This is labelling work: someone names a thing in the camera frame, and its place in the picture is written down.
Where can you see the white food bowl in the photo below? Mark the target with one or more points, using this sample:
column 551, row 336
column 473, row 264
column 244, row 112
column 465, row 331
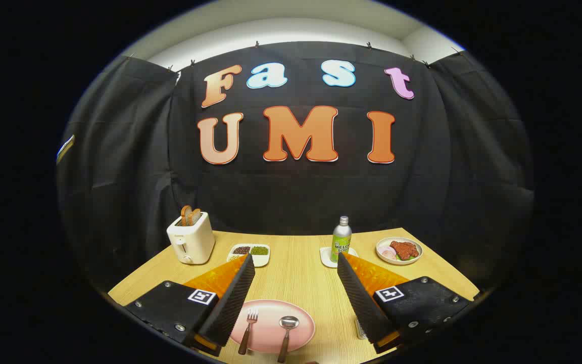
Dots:
column 383, row 258

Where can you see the red meat piece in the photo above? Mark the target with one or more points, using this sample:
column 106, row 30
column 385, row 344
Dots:
column 404, row 248

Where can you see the pink plate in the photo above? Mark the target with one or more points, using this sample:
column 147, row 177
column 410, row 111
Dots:
column 268, row 326

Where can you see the white square coaster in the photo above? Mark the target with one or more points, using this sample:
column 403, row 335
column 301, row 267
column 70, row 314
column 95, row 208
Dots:
column 327, row 258

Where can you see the pile of green beans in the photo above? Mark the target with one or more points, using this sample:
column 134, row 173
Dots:
column 259, row 250

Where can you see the pink onion slices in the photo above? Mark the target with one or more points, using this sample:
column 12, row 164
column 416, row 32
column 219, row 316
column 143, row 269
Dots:
column 387, row 252

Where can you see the black backdrop cloth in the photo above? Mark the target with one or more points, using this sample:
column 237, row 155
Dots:
column 296, row 192

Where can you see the green lettuce leaf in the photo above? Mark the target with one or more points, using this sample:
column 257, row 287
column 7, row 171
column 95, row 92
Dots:
column 408, row 258

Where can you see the toasted bread slice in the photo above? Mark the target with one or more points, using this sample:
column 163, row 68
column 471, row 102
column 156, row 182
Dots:
column 185, row 215
column 195, row 216

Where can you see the green soda bottle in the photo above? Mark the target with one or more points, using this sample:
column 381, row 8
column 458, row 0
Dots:
column 341, row 242

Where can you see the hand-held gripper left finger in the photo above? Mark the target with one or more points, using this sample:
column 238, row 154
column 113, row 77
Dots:
column 230, row 298

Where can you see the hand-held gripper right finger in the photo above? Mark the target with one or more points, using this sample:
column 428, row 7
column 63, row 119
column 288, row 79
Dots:
column 361, row 298

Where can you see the cream toaster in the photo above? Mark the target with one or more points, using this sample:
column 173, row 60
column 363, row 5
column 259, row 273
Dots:
column 195, row 240

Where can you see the white divided dish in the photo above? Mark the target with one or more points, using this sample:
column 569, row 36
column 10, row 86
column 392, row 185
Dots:
column 260, row 259

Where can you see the pile of dark beans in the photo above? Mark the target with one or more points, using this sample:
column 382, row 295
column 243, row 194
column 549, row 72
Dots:
column 241, row 250

